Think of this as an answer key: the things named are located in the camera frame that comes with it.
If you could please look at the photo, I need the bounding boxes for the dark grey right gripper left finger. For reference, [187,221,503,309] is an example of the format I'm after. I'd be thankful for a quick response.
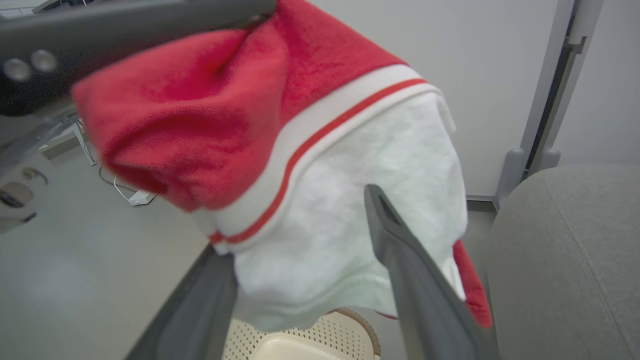
[124,245,239,360]

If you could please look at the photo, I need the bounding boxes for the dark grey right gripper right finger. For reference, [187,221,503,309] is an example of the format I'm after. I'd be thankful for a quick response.
[363,183,502,360]

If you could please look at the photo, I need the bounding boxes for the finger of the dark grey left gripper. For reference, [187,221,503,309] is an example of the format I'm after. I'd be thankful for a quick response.
[0,0,278,117]

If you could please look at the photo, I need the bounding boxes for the red and white garment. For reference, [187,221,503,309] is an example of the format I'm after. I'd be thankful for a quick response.
[71,0,494,333]

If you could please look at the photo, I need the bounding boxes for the cream perforated laundry basket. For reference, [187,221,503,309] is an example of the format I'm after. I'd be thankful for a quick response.
[222,307,382,360]

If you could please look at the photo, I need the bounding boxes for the white flat plastic box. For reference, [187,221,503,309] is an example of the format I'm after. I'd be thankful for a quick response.
[127,190,157,207]

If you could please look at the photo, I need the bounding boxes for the white metal table frame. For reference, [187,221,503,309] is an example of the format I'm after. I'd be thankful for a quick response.
[39,117,98,167]

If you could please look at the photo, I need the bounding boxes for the grey partition post with feet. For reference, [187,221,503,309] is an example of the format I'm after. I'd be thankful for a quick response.
[492,0,606,212]

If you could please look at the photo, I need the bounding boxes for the white cable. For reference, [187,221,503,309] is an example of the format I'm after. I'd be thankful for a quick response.
[97,164,139,202]

